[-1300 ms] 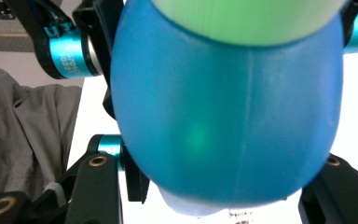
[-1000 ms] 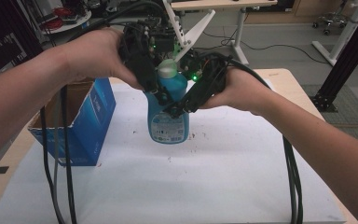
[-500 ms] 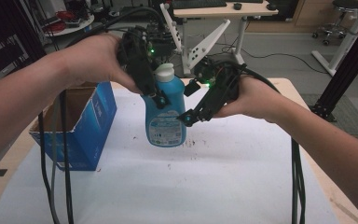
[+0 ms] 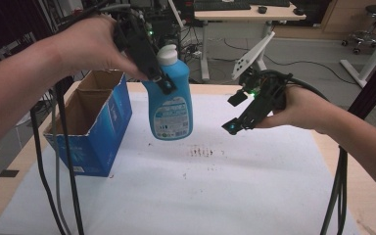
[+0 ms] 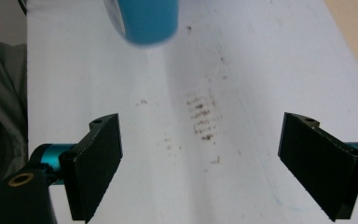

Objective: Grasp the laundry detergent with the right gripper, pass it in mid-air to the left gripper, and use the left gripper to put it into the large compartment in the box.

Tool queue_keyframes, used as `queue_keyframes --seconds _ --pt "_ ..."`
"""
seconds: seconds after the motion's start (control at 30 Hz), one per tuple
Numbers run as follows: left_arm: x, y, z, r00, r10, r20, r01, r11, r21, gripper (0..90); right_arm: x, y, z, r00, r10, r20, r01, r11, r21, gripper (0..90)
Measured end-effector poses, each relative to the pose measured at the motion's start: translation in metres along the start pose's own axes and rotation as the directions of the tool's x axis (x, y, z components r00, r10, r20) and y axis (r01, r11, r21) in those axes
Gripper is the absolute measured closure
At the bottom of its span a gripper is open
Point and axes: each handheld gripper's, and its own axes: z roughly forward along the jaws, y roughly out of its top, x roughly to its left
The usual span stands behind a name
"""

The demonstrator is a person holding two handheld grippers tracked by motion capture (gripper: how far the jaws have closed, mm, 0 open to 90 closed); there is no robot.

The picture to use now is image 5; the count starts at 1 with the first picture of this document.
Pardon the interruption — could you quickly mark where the grey cloth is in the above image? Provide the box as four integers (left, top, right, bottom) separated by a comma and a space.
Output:
0, 42, 30, 218

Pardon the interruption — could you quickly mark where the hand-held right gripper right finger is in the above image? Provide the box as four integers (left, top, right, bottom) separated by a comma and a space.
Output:
277, 111, 358, 223

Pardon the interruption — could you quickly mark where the white foam mat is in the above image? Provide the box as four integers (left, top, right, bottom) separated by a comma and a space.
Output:
26, 0, 358, 224

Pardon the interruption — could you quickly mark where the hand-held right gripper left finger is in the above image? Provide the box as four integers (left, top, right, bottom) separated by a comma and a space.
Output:
58, 113, 124, 224

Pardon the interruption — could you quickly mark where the blue bottle with white cap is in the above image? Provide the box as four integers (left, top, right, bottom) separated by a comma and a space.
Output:
103, 0, 180, 47

